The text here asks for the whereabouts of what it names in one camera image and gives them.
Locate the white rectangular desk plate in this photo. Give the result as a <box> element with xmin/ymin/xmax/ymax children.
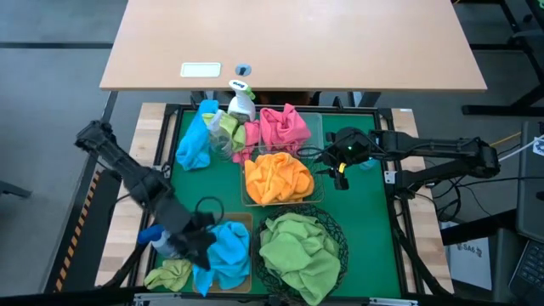
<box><xmin>179</xmin><ymin>61</ymin><xmax>223</xmax><ymax>78</ymax></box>

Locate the black cable bundle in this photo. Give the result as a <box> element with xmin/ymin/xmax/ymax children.
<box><xmin>433</xmin><ymin>182</ymin><xmax>465</xmax><ymax>223</ymax></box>

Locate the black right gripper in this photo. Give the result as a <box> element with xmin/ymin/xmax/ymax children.
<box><xmin>316</xmin><ymin>126</ymin><xmax>371</xmax><ymax>191</ymax></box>

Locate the yellow cable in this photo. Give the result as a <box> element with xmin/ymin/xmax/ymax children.
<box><xmin>488</xmin><ymin>131</ymin><xmax>523</xmax><ymax>149</ymax></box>

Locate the silver aluminium bracket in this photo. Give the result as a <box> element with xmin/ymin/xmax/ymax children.
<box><xmin>368</xmin><ymin>297</ymin><xmax>420</xmax><ymax>306</ymax></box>
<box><xmin>133</xmin><ymin>292</ymin><xmax>183</xmax><ymax>306</ymax></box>

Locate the black laptop keyboard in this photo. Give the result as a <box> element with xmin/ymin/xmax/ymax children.
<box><xmin>508</xmin><ymin>239</ymin><xmax>544</xmax><ymax>306</ymax></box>

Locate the grey chair leg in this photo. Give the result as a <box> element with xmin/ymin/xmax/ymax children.
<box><xmin>0</xmin><ymin>180</ymin><xmax>33</xmax><ymax>199</ymax></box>

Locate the pink microfiber towel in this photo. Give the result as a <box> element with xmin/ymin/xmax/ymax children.
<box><xmin>232</xmin><ymin>120</ymin><xmax>261</xmax><ymax>166</ymax></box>
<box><xmin>258</xmin><ymin>103</ymin><xmax>312</xmax><ymax>155</ymax></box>

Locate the black desk leg frame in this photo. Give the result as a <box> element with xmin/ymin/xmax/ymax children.
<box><xmin>450</xmin><ymin>0</ymin><xmax>544</xmax><ymax>118</ymax></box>

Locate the dark grey computer case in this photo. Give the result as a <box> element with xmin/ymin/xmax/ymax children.
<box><xmin>515</xmin><ymin>121</ymin><xmax>544</xmax><ymax>244</ymax></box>

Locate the tan plastic bin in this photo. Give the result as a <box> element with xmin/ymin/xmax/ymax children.
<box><xmin>193</xmin><ymin>211</ymin><xmax>255</xmax><ymax>294</ymax></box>

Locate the grey spray bottle blue nozzle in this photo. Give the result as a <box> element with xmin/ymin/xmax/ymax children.
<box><xmin>136</xmin><ymin>224</ymin><xmax>179</xmax><ymax>259</ymax></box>

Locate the rectangular wire mesh basket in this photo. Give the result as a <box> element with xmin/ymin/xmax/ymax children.
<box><xmin>240</xmin><ymin>144</ymin><xmax>325</xmax><ymax>207</ymax></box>

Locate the white labelled box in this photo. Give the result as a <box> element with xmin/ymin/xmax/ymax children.
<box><xmin>448</xmin><ymin>235</ymin><xmax>494</xmax><ymax>292</ymax></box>

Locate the orange microfiber towel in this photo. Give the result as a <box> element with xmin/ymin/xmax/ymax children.
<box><xmin>280</xmin><ymin>167</ymin><xmax>316</xmax><ymax>203</ymax></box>
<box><xmin>244</xmin><ymin>156</ymin><xmax>281</xmax><ymax>206</ymax></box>
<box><xmin>254</xmin><ymin>151</ymin><xmax>309</xmax><ymax>184</ymax></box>

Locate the beige wooden desk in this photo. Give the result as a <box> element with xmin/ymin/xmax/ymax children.
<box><xmin>99</xmin><ymin>0</ymin><xmax>489</xmax><ymax>94</ymax></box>

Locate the black hazard-striped floor mat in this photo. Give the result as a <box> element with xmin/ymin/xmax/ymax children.
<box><xmin>42</xmin><ymin>91</ymin><xmax>124</xmax><ymax>294</ymax></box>

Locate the clear spray bottle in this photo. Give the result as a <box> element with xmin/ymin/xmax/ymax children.
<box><xmin>207</xmin><ymin>109</ymin><xmax>234</xmax><ymax>162</ymax></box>

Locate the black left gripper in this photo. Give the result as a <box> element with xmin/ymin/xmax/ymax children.
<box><xmin>176</xmin><ymin>210</ymin><xmax>218</xmax><ymax>272</ymax></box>

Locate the white cable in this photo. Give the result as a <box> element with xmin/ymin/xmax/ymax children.
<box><xmin>499</xmin><ymin>136</ymin><xmax>544</xmax><ymax>162</ymax></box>

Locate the white spray bottle green trigger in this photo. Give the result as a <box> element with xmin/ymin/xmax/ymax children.
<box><xmin>227</xmin><ymin>78</ymin><xmax>258</xmax><ymax>125</ymax></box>

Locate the black round wire basket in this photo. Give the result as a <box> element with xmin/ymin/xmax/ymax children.
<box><xmin>252</xmin><ymin>203</ymin><xmax>349</xmax><ymax>305</ymax></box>

